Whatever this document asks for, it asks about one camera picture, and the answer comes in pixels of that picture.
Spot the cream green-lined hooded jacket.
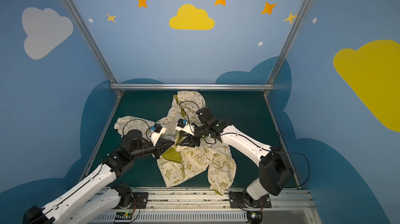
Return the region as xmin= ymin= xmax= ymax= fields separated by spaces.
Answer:
xmin=114 ymin=90 xmax=238 ymax=196

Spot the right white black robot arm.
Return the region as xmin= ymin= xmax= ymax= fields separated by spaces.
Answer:
xmin=176 ymin=107 xmax=295 ymax=201

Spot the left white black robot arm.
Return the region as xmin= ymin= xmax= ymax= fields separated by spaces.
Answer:
xmin=22 ymin=129 xmax=174 ymax=224

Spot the left small circuit board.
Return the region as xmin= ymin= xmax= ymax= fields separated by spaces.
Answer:
xmin=114 ymin=212 xmax=134 ymax=223

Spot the small circuit board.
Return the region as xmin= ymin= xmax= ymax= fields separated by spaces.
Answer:
xmin=114 ymin=212 xmax=134 ymax=223
xmin=246 ymin=211 xmax=263 ymax=224

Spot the right small circuit board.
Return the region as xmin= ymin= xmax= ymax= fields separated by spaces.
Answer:
xmin=246 ymin=211 xmax=263 ymax=224

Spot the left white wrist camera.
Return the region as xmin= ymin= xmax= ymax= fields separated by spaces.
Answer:
xmin=150 ymin=123 xmax=166 ymax=146

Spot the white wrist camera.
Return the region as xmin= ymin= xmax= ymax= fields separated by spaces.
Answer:
xmin=150 ymin=123 xmax=166 ymax=146
xmin=175 ymin=119 xmax=195 ymax=135

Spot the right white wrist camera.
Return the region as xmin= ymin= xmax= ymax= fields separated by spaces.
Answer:
xmin=175 ymin=119 xmax=195 ymax=135

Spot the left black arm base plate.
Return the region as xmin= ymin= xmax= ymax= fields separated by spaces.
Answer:
xmin=120 ymin=192 xmax=149 ymax=209

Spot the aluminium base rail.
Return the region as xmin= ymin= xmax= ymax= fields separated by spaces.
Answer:
xmin=87 ymin=188 xmax=322 ymax=224

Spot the rear aluminium frame bar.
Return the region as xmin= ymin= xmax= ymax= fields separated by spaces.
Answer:
xmin=110 ymin=83 xmax=274 ymax=91

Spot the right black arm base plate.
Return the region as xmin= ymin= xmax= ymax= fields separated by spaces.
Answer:
xmin=228 ymin=191 xmax=271 ymax=209

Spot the right aluminium frame post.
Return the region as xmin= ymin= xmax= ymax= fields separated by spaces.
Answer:
xmin=266 ymin=0 xmax=314 ymax=87

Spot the aluminium frame post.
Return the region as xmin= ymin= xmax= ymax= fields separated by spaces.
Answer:
xmin=266 ymin=0 xmax=314 ymax=87
xmin=62 ymin=0 xmax=117 ymax=83

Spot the left aluminium frame post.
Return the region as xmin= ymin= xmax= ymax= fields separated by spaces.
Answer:
xmin=62 ymin=0 xmax=117 ymax=83

